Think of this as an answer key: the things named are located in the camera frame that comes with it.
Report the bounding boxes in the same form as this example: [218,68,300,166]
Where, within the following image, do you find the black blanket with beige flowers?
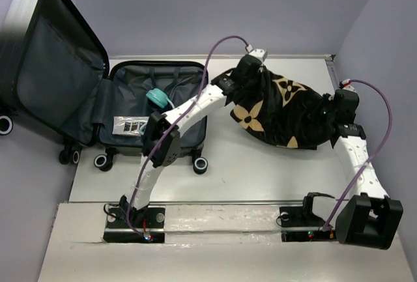
[230,67,332,149]

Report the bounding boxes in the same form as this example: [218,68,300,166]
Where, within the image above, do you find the teal white headphones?
[146,88,175,115]

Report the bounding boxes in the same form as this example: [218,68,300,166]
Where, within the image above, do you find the white packet with black strips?
[112,117,149,136]

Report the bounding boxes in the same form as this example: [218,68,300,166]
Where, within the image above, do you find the black and white suitcase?
[1,0,209,171]

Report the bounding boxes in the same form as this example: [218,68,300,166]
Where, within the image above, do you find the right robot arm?
[300,86,403,249]

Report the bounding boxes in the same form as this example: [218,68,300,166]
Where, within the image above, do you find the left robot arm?
[120,49,268,227]

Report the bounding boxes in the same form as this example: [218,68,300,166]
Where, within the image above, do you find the white cardboard front panel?
[39,203,413,281]

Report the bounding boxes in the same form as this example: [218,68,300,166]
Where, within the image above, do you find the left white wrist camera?
[248,49,268,63]

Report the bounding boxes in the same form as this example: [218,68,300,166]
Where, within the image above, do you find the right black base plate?
[276,206,337,242]

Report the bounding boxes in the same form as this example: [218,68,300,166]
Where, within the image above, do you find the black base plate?
[103,204,165,244]
[276,206,337,242]

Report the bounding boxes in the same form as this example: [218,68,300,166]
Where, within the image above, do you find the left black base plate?
[103,204,165,244]

